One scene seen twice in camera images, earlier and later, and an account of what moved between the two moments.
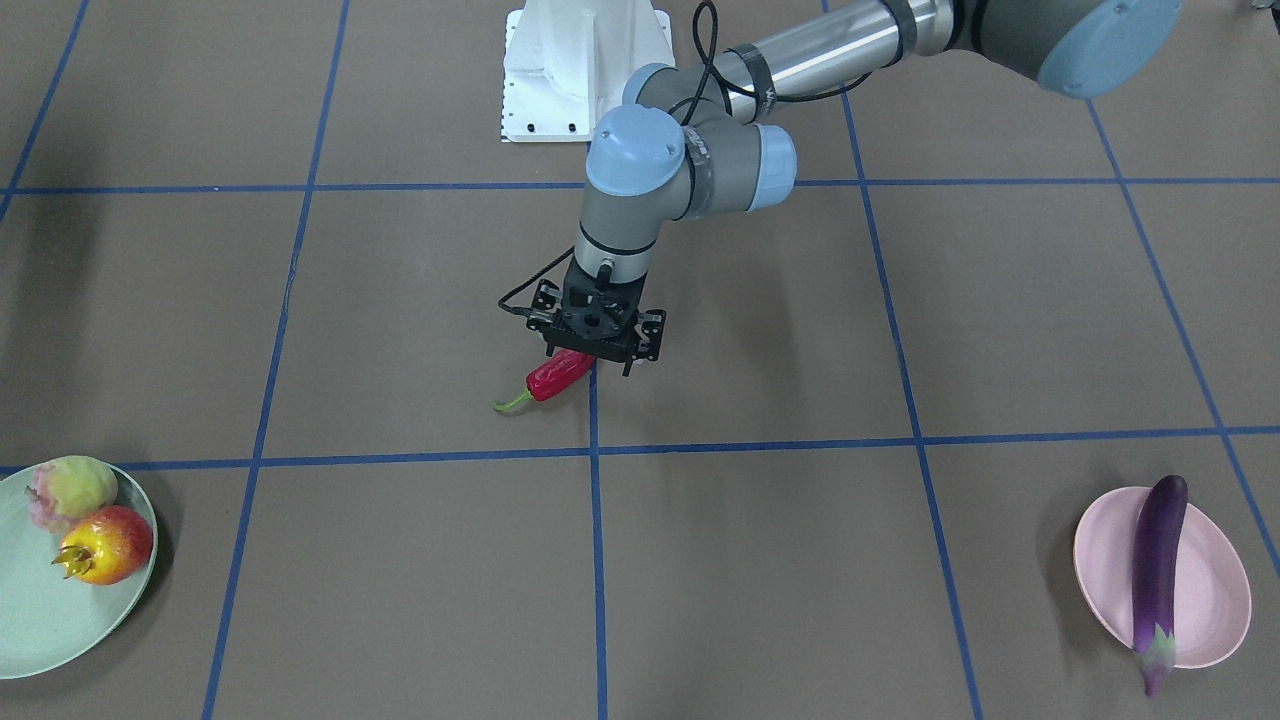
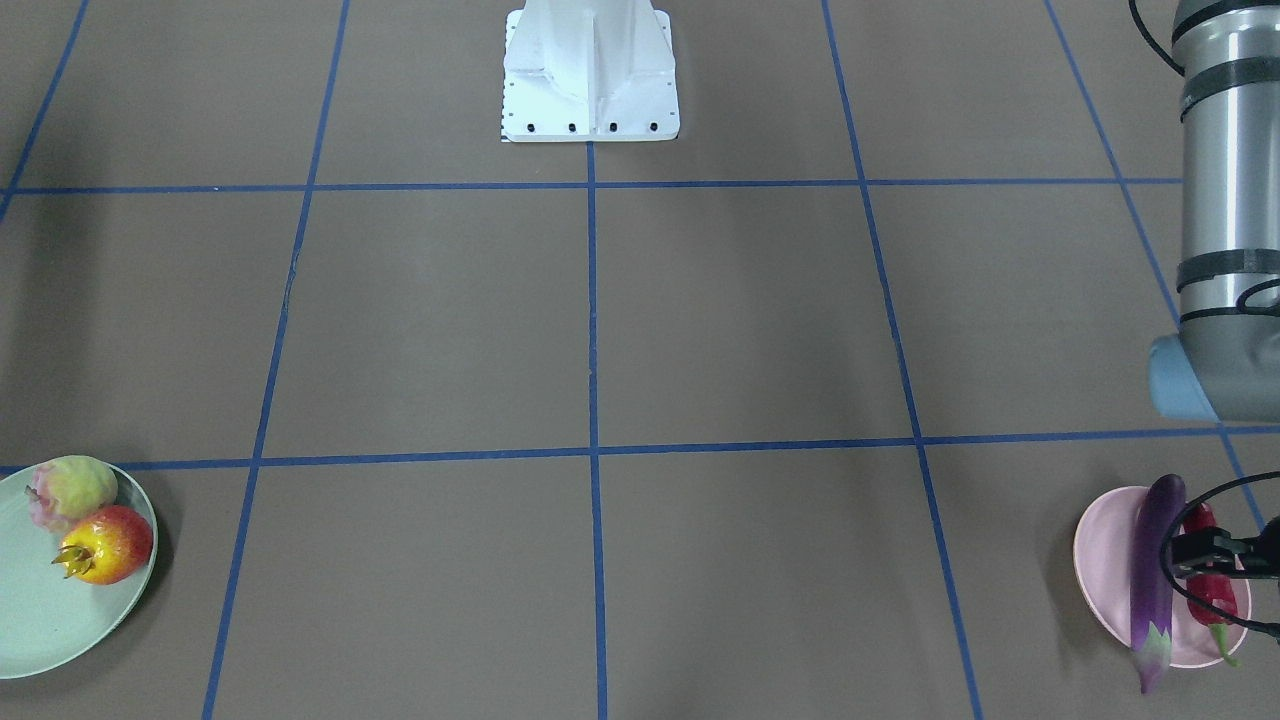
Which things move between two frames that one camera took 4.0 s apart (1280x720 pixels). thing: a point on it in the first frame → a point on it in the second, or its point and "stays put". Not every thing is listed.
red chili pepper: [557, 372] → [1218, 591]
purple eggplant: [1156, 575] stays put
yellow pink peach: [66, 489] stays put
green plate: [47, 620] stays put
